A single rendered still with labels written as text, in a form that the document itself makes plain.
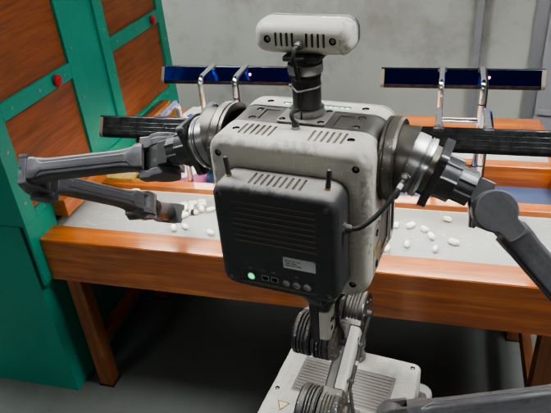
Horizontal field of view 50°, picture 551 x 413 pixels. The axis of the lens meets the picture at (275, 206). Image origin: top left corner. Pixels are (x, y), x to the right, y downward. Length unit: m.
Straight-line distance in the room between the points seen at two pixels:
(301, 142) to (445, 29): 2.74
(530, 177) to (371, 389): 1.11
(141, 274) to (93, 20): 1.07
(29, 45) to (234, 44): 2.19
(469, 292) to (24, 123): 1.58
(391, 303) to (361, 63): 2.27
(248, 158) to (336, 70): 2.90
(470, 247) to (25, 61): 1.63
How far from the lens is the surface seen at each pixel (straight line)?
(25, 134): 2.25
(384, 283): 1.90
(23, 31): 2.26
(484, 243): 2.08
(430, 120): 2.88
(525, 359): 2.41
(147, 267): 2.14
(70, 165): 1.50
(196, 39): 4.37
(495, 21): 3.72
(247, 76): 2.60
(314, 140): 1.10
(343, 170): 1.07
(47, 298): 2.45
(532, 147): 1.98
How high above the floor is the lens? 1.92
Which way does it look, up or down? 32 degrees down
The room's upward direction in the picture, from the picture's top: 5 degrees counter-clockwise
